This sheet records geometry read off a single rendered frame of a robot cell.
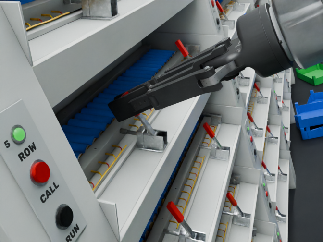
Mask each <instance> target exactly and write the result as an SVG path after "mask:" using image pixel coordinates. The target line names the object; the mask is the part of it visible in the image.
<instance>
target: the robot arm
mask: <svg viewBox="0 0 323 242"><path fill-rule="evenodd" d="M271 4H272V7H270V5H269V4H268V3H265V4H263V5H261V6H259V7H257V8H255V9H253V10H251V11H249V12H248V13H245V14H243V15H242V16H240V17H238V19H237V21H236V31H237V35H238V38H235V39H233V40H231V39H230V37H225V38H224V39H223V40H221V41H219V42H218V43H217V44H215V45H213V46H211V47H209V48H208V49H206V50H204V51H202V52H200V53H198V54H196V55H194V56H192V57H190V58H188V59H187V60H185V61H183V62H181V63H179V64H177V65H175V66H173V67H171V68H168V69H166V70H165V72H164V74H162V75H159V76H158V77H157V78H152V79H150V80H148V81H146V82H144V83H142V84H140V85H138V86H136V87H134V88H132V89H130V90H127V91H128V94H126V95H124V96H122V97H121V95H122V94H124V93H125V92H127V91H125V92H123V93H121V94H119V95H117V96H116V97H115V98H114V100H113V101H111V102H110V103H109V104H108V107H109V108H110V110H111V111H112V113H113V115H114V116H115V118H116V119H117V121H118V122H121V121H124V120H126V119H128V118H131V117H133V116H135V115H138V114H140V113H142V112H144V111H146V110H149V109H151V108H154V109H155V110H161V109H162V108H165V107H168V106H171V105H174V104H177V103H179V102H182V101H185V100H188V99H191V98H193V97H197V96H199V95H202V94H205V93H210V92H215V91H219V90H221V89H222V87H223V85H222V83H221V81H229V80H231V79H233V78H236V77H237V76H239V75H240V73H239V72H241V71H243V70H245V68H248V67H250V68H252V69H253V70H254V71H255V73H256V74H257V75H258V76H259V77H262V78H266V77H269V76H271V75H274V74H276V73H279V72H281V71H284V70H286V69H289V68H291V67H293V66H294V63H293V61H294V60H295V62H296V63H297V65H298V66H299V67H300V68H302V69H307V68H309V67H311V66H313V65H316V64H318V63H322V62H323V0H271Z"/></svg>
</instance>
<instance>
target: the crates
mask: <svg viewBox="0 0 323 242"><path fill-rule="evenodd" d="M295 70H296V75H297V77H298V78H300V79H302V80H304V81H306V82H308V83H310V84H312V85H314V86H316V85H319V84H321V83H323V65H322V64H320V63H318V64H316V65H313V66H311V67H309V68H307V69H301V70H298V68H296V69H295ZM295 107H296V112H297V115H294V117H295V122H296V126H297V127H298V128H299V129H300V131H301V135H302V139H303V140H306V139H312V138H317V137H322V136H323V92H318V93H314V91H313V90H310V97H309V99H308V102H307V104H304V105H300V106H299V105H298V102H297V103H295Z"/></svg>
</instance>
